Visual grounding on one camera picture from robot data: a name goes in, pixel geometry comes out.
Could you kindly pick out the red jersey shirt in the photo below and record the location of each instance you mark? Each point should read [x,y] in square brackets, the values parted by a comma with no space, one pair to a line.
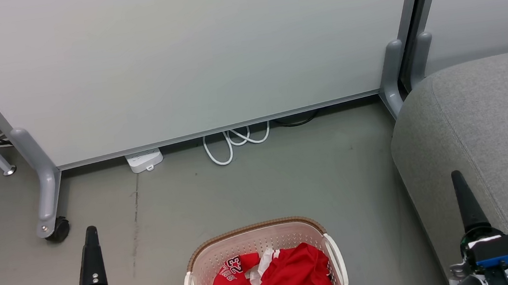
[295,278]

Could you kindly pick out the white laundry basket brown rim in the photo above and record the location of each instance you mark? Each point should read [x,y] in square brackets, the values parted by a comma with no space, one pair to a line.
[256,239]

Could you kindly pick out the grey partition leg with caster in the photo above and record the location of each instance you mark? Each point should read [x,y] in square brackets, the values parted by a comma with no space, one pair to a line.
[44,187]

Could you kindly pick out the large white partition panel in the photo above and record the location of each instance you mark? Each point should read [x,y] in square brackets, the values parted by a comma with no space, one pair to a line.
[175,50]

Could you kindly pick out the grey fabric sofa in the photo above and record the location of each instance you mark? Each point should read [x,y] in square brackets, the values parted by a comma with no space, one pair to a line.
[490,133]

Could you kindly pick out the black caster wheel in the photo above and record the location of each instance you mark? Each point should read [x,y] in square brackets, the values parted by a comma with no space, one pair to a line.
[60,230]

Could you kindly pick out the white power strip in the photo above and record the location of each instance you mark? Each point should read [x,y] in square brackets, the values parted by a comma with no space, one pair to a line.
[143,160]

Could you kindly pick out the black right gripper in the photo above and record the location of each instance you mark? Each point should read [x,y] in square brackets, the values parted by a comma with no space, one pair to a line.
[483,234]

